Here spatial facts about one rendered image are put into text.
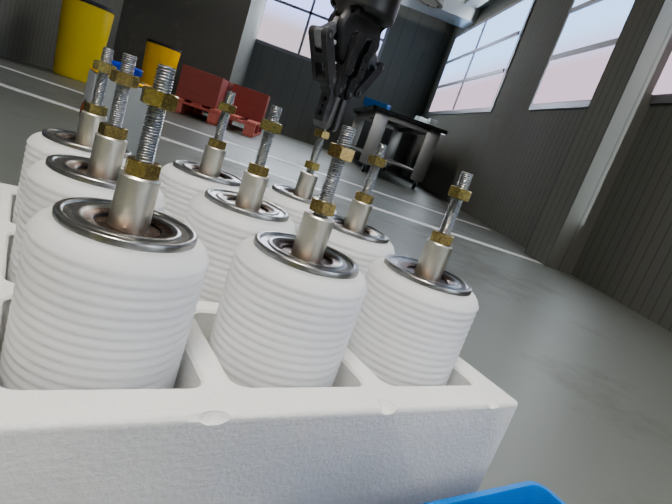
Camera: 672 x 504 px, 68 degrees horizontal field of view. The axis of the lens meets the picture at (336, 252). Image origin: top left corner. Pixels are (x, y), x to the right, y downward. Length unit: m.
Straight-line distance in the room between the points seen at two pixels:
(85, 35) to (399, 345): 5.14
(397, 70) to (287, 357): 8.33
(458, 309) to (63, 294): 0.26
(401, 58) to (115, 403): 8.44
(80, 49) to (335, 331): 5.16
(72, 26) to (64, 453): 5.22
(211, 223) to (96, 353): 0.17
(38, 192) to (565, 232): 2.99
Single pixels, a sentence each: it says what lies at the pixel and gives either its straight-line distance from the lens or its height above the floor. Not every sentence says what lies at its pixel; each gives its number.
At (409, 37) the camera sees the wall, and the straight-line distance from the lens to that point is 8.68.
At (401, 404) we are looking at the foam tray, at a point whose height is 0.18.
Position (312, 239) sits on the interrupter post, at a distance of 0.33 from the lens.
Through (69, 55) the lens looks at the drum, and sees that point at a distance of 5.43.
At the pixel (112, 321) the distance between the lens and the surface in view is 0.27.
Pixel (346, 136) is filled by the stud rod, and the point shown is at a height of 0.34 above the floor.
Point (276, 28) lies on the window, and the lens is 8.54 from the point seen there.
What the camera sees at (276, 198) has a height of 0.25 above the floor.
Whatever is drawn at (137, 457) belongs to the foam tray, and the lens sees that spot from 0.28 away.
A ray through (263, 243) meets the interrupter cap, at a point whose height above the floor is 0.25.
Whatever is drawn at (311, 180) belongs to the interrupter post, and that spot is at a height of 0.27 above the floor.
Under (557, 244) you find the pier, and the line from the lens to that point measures 3.19.
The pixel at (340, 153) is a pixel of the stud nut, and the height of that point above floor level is 0.32.
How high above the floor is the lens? 0.34
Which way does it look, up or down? 13 degrees down
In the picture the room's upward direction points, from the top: 19 degrees clockwise
